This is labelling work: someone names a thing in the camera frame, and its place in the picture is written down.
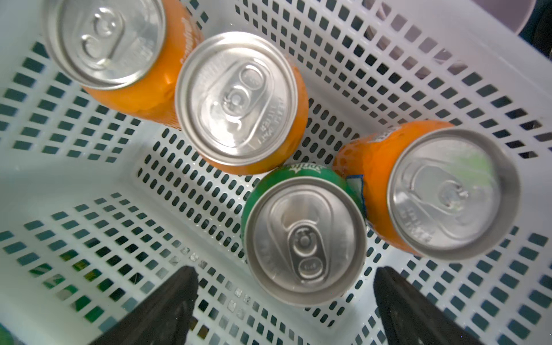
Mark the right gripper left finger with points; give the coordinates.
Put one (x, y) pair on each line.
(164, 317)

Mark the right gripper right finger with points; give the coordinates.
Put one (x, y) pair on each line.
(410, 318)

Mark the white plastic basket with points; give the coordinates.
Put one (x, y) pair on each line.
(99, 209)

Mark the orange can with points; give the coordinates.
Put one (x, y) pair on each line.
(433, 189)
(241, 103)
(127, 55)

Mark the green Sprite can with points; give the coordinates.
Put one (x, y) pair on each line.
(304, 233)

